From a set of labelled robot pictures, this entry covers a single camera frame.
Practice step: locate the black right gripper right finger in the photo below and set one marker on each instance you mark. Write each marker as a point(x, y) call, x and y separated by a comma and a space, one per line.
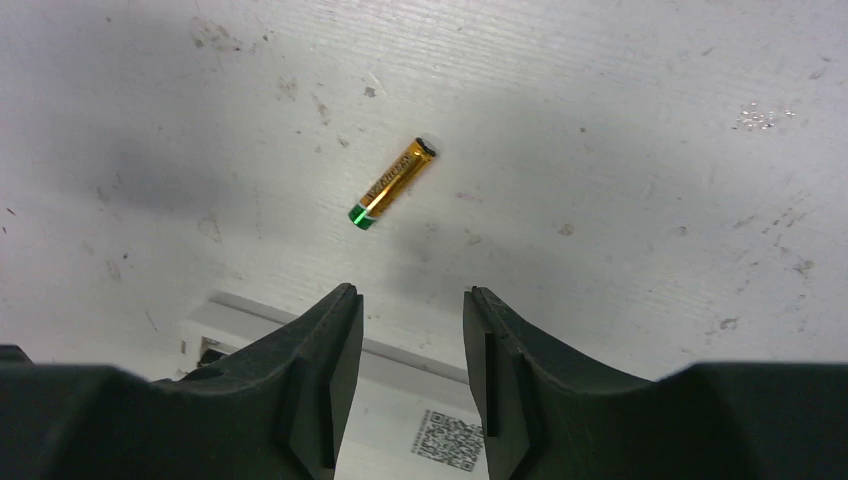
point(549, 411)

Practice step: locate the white remote control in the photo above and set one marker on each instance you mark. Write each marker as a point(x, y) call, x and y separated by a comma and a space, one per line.
point(410, 418)

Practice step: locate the gold AAA battery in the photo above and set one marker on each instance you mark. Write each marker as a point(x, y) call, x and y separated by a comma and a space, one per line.
point(394, 181)

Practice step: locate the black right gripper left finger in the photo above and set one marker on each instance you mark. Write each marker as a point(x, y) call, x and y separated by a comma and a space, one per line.
point(275, 409)

